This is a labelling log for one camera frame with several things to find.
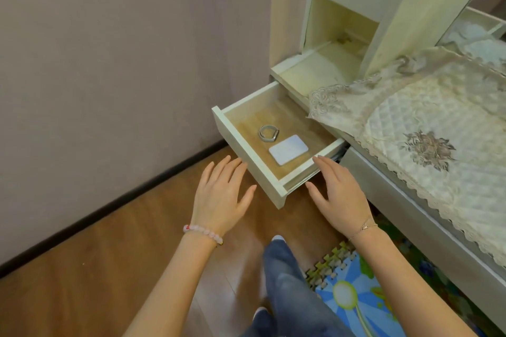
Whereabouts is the person's right leg in jeans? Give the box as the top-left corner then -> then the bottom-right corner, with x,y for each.
262,239 -> 356,337

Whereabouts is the person's right hand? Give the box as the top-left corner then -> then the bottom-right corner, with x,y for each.
305,155 -> 376,241

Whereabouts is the person's left forearm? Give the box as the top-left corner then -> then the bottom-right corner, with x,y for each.
122,230 -> 222,337

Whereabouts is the person's left hand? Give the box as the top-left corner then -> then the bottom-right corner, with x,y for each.
189,155 -> 258,239

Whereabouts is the quilted lace table cloth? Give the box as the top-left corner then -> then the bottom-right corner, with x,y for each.
307,46 -> 506,259

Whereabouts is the person's right forearm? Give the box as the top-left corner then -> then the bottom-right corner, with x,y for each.
349,228 -> 479,337

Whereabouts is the white power bank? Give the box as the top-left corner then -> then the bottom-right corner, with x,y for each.
268,134 -> 310,167

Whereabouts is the pink bead bracelet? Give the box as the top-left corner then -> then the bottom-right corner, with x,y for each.
183,224 -> 224,246

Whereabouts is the dark brown wooden trim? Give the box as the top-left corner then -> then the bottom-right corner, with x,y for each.
0,139 -> 230,279

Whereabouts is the silver grey wristband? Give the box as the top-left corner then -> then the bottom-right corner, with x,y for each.
259,124 -> 280,143

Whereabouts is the dressing table mirror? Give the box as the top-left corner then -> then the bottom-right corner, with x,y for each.
436,0 -> 506,73

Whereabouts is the person's leg in jeans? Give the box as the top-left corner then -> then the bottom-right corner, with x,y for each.
262,239 -> 356,337
241,307 -> 274,337

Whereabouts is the wide white drawer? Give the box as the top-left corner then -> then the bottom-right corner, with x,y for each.
339,147 -> 506,324

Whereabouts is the thin silver chain bracelet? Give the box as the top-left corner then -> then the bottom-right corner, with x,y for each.
347,216 -> 379,243

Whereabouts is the small white drawer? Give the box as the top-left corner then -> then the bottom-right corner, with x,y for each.
211,81 -> 348,210

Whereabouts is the colourful foam puzzle mat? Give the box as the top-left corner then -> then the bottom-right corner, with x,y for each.
305,210 -> 506,337

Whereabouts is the cream dressing table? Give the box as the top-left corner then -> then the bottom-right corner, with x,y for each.
270,0 -> 506,325

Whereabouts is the person's left leg in jeans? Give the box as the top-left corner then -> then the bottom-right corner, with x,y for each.
241,307 -> 274,337

